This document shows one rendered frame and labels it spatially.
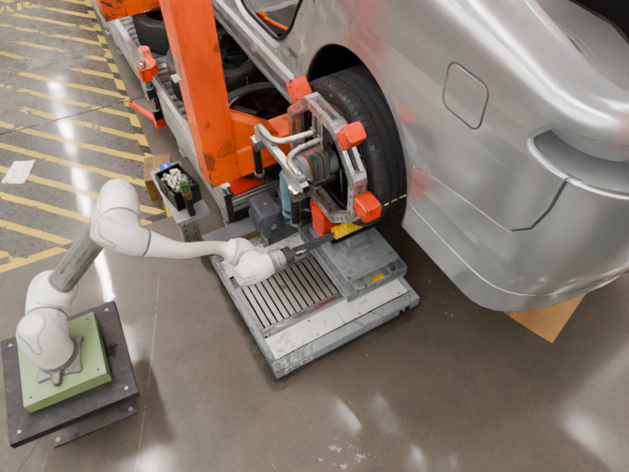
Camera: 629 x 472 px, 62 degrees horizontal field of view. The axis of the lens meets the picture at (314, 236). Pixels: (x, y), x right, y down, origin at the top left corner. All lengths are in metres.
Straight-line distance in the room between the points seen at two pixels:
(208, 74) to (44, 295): 1.11
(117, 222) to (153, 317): 1.07
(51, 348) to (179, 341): 0.72
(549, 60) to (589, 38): 1.54
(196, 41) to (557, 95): 1.38
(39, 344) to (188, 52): 1.25
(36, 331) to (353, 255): 1.46
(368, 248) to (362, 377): 0.65
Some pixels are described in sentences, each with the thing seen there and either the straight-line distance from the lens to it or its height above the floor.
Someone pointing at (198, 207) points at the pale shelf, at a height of 0.45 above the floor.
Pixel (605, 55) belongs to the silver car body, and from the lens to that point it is 2.95.
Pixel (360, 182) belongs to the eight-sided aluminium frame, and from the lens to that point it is 2.03.
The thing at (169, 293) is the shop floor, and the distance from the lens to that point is 2.96.
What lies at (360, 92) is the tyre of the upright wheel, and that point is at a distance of 2.08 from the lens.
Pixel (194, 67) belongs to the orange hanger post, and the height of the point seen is 1.18.
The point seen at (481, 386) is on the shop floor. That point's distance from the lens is 2.69.
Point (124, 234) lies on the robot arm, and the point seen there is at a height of 1.01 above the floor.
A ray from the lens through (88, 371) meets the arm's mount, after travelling 2.40.
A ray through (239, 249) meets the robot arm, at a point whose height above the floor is 0.65.
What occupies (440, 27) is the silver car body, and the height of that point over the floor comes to 1.60.
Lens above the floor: 2.35
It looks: 50 degrees down
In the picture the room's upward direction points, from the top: 1 degrees counter-clockwise
